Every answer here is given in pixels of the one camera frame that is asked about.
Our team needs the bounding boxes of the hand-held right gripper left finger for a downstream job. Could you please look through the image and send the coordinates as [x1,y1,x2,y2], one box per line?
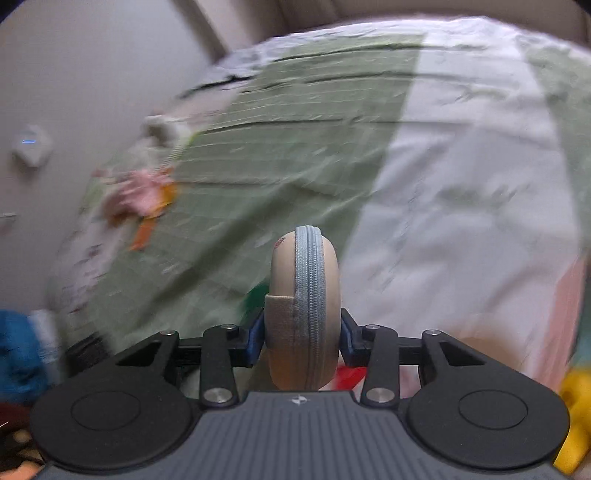
[115,310,267,409]

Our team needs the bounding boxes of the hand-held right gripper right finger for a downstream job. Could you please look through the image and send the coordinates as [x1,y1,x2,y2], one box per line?
[339,308,483,409]

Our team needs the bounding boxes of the red strawberry plush toy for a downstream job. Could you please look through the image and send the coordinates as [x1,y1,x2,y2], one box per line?
[330,362,370,393]

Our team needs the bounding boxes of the beige zip pouch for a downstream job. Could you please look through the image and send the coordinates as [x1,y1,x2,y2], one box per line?
[264,225,341,393]

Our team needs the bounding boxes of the green plush toy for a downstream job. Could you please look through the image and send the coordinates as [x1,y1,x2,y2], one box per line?
[237,282,269,325]

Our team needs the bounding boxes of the pink and orange plush toy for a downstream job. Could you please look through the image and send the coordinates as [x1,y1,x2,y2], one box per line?
[99,167,180,252]

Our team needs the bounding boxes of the white plush toy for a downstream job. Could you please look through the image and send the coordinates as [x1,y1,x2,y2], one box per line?
[140,114,194,161]

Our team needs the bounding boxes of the blue cloth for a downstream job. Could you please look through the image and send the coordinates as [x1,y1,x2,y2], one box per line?
[0,308,52,408]

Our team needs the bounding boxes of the yellow plush toy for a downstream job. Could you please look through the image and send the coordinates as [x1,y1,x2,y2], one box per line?
[551,367,591,476]

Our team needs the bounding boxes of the white wall device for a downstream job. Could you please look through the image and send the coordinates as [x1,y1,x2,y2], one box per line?
[11,124,52,168]

